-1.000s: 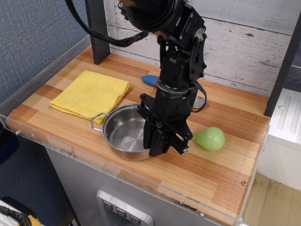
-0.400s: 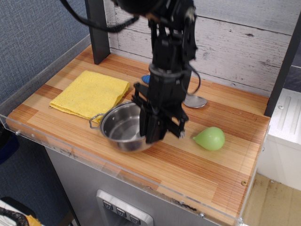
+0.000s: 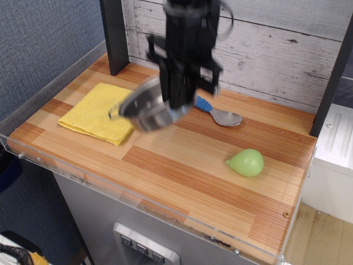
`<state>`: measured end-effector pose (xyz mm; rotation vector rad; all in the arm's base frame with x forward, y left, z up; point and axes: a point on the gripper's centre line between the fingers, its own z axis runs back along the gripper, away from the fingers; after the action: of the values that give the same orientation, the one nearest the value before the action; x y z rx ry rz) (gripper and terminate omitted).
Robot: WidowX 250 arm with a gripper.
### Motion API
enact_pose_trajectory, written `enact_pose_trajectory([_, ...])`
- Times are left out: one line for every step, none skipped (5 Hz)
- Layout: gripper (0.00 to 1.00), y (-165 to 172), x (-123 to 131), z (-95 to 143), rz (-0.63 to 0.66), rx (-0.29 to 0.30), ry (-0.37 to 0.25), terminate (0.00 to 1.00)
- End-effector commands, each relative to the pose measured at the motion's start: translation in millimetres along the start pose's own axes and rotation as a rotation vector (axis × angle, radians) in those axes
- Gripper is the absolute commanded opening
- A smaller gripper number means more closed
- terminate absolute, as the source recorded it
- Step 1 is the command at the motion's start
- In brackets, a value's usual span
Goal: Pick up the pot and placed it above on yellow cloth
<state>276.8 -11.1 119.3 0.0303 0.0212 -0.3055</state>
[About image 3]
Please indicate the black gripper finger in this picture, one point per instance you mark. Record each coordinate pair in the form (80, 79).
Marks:
(182, 87)
(165, 80)

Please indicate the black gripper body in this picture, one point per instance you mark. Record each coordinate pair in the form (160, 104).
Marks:
(189, 39)

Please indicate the stainless steel two-handled pan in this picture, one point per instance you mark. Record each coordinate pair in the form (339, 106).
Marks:
(146, 110)

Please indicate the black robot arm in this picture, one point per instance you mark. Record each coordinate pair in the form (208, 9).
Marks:
(184, 55)

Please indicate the folded yellow cloth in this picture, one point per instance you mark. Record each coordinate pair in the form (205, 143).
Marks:
(95, 114)

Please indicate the green plastic pear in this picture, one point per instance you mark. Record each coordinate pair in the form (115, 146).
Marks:
(248, 163)

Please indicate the silver cabinet with button panel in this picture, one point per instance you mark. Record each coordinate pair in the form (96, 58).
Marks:
(118, 232)

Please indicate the white aluminium side block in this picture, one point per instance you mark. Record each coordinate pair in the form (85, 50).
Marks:
(328, 187)

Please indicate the yellow object bottom left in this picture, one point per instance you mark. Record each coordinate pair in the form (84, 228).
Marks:
(38, 259)

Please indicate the blue-handled metal spoon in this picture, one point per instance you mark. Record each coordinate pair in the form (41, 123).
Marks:
(221, 117)

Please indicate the black left vertical post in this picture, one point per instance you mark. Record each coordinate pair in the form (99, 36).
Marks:
(115, 35)

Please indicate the black vertical post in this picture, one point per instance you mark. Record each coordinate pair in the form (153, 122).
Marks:
(334, 80)
(115, 35)

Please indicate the black right vertical post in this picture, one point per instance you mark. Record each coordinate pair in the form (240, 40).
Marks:
(334, 80)

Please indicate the clear acrylic guard rail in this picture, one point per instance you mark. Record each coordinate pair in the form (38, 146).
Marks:
(178, 173)

